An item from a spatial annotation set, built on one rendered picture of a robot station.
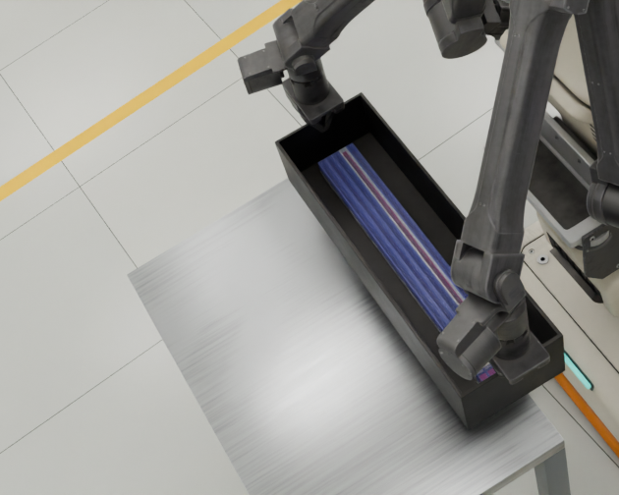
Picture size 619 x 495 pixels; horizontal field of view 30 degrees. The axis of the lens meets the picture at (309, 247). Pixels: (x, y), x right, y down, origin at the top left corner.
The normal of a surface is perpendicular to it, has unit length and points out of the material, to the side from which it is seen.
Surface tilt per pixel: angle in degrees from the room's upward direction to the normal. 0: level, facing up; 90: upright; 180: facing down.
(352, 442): 0
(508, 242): 67
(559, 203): 0
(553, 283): 0
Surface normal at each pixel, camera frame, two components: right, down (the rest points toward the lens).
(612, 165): -0.77, 0.51
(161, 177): -0.23, -0.52
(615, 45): 0.53, 0.31
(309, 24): -0.76, 0.07
